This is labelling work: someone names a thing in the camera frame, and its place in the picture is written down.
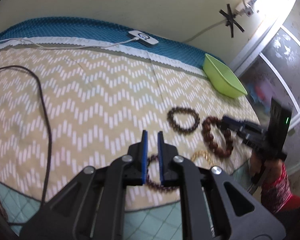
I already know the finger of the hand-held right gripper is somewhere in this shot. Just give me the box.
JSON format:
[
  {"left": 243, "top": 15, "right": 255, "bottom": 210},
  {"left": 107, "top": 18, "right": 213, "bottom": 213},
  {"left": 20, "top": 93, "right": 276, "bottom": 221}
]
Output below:
[
  {"left": 220, "top": 123, "right": 246, "bottom": 137},
  {"left": 222, "top": 115, "right": 247, "bottom": 128}
]

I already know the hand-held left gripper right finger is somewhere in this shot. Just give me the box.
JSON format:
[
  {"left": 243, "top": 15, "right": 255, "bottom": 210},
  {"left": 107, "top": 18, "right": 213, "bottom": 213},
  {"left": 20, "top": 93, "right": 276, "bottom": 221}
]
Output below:
[{"left": 157, "top": 130, "right": 287, "bottom": 240}]

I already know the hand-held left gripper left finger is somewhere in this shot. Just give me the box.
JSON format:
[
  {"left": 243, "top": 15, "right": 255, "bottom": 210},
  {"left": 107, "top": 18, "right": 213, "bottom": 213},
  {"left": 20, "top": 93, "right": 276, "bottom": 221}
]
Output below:
[{"left": 19, "top": 129, "right": 149, "bottom": 240}]

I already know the large brown wooden bead bracelet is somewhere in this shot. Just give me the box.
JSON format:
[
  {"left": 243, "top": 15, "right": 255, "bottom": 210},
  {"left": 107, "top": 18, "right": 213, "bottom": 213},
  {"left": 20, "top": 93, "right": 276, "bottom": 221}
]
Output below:
[{"left": 202, "top": 116, "right": 233, "bottom": 158}]

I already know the dark purple round bead bracelet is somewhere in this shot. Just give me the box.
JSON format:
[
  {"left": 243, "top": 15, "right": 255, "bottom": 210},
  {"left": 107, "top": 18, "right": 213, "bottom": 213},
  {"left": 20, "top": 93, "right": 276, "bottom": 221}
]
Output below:
[{"left": 144, "top": 154, "right": 182, "bottom": 193}]

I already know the dark brown bead bracelet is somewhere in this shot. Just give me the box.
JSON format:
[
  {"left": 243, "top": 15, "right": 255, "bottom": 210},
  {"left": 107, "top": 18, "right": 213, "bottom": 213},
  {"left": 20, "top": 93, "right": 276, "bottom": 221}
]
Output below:
[{"left": 167, "top": 107, "right": 200, "bottom": 136}]

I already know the yellow crystal bead bracelet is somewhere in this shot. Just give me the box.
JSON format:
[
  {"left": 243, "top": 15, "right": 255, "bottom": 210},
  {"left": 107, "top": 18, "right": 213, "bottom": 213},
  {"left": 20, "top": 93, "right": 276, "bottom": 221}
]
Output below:
[{"left": 191, "top": 149, "right": 213, "bottom": 167}]

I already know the person's right forearm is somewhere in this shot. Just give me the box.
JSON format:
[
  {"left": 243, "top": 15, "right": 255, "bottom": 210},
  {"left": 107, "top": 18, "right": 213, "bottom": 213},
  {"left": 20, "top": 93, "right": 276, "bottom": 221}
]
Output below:
[{"left": 261, "top": 164, "right": 300, "bottom": 213}]

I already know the person's right hand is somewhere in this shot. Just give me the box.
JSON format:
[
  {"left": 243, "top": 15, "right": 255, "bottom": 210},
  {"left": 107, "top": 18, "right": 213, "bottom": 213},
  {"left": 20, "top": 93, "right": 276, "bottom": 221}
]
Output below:
[{"left": 249, "top": 154, "right": 285, "bottom": 184}]

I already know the green plastic bin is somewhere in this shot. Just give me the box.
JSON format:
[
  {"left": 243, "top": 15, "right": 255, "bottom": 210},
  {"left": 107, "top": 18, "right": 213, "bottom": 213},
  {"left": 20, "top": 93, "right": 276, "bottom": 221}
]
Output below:
[{"left": 202, "top": 53, "right": 248, "bottom": 99}]

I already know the patterned sliding wardrobe door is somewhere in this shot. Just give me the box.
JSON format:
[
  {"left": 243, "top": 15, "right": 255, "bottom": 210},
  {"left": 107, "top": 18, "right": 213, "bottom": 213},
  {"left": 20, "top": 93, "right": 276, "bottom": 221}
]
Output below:
[{"left": 229, "top": 0, "right": 300, "bottom": 178}]

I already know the black tape cross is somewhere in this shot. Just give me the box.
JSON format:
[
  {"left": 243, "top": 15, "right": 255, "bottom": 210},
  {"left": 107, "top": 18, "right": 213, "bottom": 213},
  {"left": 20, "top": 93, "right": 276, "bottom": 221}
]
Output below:
[{"left": 219, "top": 3, "right": 246, "bottom": 39}]

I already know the white power strip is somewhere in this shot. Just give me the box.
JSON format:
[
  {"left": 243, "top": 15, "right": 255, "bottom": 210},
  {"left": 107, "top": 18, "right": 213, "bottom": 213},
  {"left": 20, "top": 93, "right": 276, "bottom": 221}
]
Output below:
[{"left": 234, "top": 0, "right": 258, "bottom": 17}]

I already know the white power bank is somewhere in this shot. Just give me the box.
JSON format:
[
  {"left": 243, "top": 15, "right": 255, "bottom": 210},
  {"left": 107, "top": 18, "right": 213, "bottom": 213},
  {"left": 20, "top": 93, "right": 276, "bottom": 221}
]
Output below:
[{"left": 127, "top": 30, "right": 159, "bottom": 48}]

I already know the white wall cable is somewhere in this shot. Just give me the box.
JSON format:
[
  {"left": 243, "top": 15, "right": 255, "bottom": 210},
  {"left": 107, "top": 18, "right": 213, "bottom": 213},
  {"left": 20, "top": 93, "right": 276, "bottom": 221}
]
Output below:
[{"left": 184, "top": 4, "right": 242, "bottom": 43}]

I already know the black cable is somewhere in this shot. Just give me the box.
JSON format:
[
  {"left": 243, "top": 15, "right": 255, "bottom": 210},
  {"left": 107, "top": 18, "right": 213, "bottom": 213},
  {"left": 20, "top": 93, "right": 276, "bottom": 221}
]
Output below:
[{"left": 0, "top": 51, "right": 52, "bottom": 203}]

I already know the white charging cable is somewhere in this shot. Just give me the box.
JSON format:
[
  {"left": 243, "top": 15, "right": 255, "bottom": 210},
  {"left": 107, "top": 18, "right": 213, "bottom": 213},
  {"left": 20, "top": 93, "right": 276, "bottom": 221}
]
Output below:
[{"left": 0, "top": 37, "right": 138, "bottom": 50}]

